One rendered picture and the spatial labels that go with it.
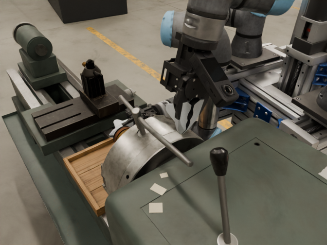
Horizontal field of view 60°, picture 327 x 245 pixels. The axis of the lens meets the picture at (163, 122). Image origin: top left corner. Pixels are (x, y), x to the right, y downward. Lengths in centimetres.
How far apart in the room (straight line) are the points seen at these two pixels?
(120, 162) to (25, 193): 170
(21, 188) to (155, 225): 197
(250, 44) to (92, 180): 87
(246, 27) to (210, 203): 90
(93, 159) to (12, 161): 155
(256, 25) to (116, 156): 84
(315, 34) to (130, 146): 81
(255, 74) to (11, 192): 190
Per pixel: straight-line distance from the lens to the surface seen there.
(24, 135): 201
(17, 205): 236
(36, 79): 177
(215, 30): 54
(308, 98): 114
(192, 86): 56
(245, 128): 77
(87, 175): 115
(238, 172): 65
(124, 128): 97
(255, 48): 135
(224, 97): 51
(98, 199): 107
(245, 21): 131
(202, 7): 52
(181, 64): 59
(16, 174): 257
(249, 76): 140
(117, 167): 76
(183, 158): 54
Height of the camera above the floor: 173
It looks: 39 degrees down
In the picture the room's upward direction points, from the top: straight up
